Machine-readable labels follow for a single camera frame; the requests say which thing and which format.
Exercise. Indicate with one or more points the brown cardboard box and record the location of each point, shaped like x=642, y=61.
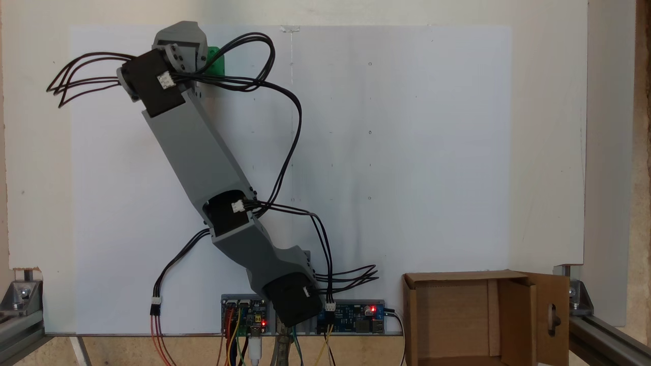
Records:
x=452, y=315

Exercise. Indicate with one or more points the metal corner bracket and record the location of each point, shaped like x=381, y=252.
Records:
x=577, y=297
x=23, y=297

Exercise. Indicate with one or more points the green dice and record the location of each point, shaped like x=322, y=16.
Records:
x=217, y=63

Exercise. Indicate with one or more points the clear tape piece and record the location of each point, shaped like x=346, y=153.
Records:
x=290, y=29

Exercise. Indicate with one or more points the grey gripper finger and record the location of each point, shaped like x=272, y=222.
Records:
x=197, y=90

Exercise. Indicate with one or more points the aluminium frame post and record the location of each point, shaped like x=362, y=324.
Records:
x=18, y=333
x=600, y=340

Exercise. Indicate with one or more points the blue circuit board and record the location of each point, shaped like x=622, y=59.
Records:
x=351, y=315

